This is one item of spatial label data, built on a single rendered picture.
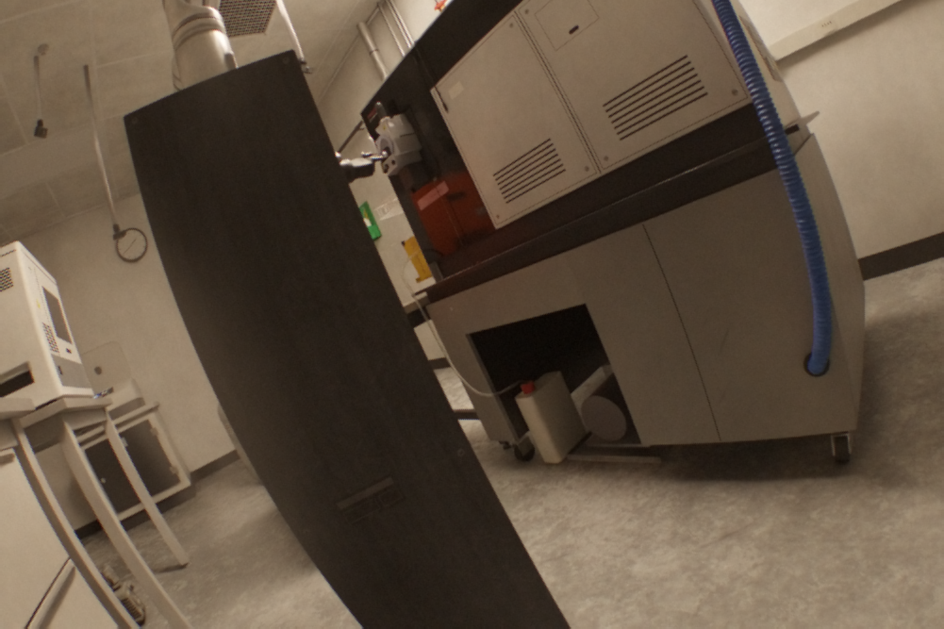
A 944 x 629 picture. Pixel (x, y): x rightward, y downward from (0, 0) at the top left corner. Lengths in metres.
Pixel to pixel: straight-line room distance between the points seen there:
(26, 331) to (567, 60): 1.73
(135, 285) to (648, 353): 4.36
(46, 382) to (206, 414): 3.09
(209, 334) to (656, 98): 0.89
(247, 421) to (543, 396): 1.18
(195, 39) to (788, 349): 1.16
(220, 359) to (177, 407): 4.04
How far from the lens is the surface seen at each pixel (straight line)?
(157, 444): 3.92
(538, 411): 1.55
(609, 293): 1.07
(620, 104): 1.03
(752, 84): 0.81
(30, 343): 1.66
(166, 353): 4.59
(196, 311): 0.54
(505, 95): 1.21
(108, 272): 4.78
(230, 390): 0.53
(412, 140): 1.50
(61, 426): 1.61
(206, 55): 0.74
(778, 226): 0.88
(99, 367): 4.52
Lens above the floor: 0.75
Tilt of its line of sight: 1 degrees down
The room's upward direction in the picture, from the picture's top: 25 degrees counter-clockwise
